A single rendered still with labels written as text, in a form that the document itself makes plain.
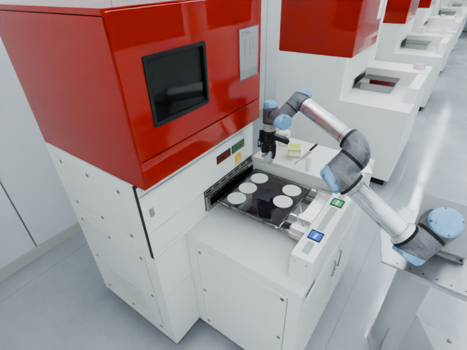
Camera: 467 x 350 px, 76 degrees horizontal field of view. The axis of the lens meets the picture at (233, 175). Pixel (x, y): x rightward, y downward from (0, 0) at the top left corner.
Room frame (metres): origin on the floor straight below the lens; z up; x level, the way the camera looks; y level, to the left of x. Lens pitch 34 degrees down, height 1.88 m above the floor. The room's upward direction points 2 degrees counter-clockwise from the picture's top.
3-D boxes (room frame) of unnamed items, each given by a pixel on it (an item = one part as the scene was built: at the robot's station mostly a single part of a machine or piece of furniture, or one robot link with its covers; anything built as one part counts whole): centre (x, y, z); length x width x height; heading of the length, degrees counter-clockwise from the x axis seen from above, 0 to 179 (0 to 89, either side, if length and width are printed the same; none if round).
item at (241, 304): (1.27, -0.29, 0.41); 0.97 x 0.64 x 0.82; 143
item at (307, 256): (0.99, -0.41, 0.89); 0.55 x 0.09 x 0.14; 143
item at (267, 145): (1.43, -0.19, 1.14); 0.09 x 0.08 x 0.12; 104
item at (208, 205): (1.38, 0.01, 0.89); 0.44 x 0.02 x 0.10; 143
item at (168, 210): (1.24, 0.13, 1.02); 0.82 x 0.03 x 0.40; 143
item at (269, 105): (1.43, -0.20, 1.30); 0.09 x 0.08 x 0.11; 20
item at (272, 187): (1.26, -0.16, 0.90); 0.34 x 0.34 x 0.01; 53
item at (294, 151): (1.55, -0.37, 1.00); 0.07 x 0.07 x 0.07; 80
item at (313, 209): (1.12, -0.39, 0.87); 0.36 x 0.08 x 0.03; 143
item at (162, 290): (1.45, 0.40, 0.41); 0.82 x 0.71 x 0.82; 143
